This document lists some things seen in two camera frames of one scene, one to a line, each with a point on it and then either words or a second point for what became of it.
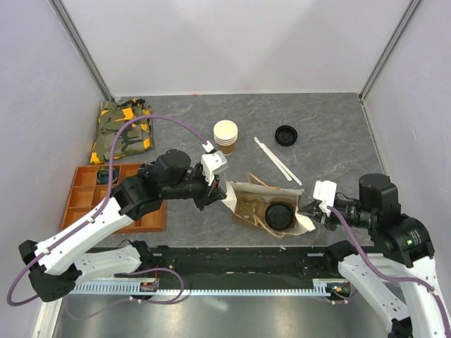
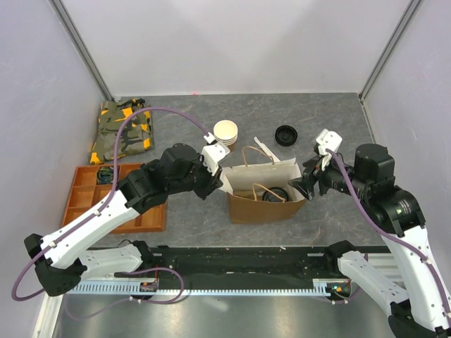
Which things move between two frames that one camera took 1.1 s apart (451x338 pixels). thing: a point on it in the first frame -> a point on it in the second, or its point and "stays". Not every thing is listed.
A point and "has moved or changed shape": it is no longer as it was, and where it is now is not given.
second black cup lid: [286, 135] stays
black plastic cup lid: [278, 215] -> [269, 196]
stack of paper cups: [225, 134] stays
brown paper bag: [249, 203] has moved or changed shape
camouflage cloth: [136, 136] stays
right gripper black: [313, 210] -> [313, 169]
